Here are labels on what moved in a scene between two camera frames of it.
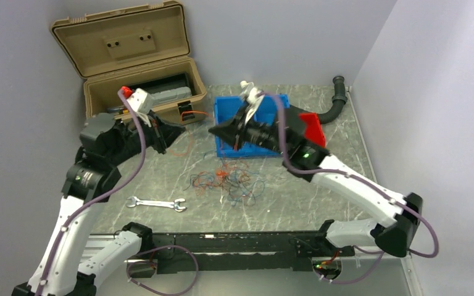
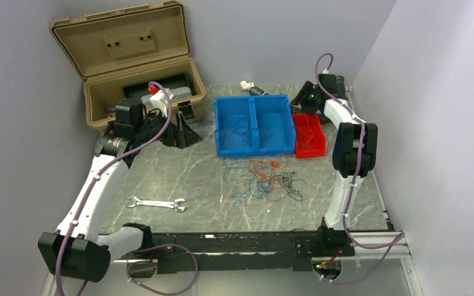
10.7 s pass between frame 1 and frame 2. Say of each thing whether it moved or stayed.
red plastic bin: stayed
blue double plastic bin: stayed
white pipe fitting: stayed
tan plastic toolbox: stayed
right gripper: moved
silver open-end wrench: stayed
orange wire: moved
